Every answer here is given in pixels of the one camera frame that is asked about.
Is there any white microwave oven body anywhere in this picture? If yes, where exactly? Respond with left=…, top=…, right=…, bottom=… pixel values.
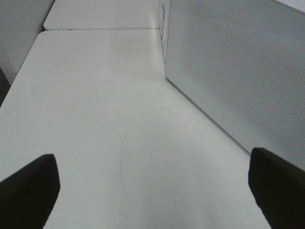
left=158, top=0, right=171, bottom=64

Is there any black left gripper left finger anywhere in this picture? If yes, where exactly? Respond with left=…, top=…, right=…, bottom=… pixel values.
left=0, top=154, right=61, bottom=229

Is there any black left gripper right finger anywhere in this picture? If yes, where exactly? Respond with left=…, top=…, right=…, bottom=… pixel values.
left=248, top=148, right=305, bottom=229

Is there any white microwave door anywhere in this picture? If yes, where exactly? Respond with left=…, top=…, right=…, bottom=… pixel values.
left=165, top=0, right=305, bottom=168

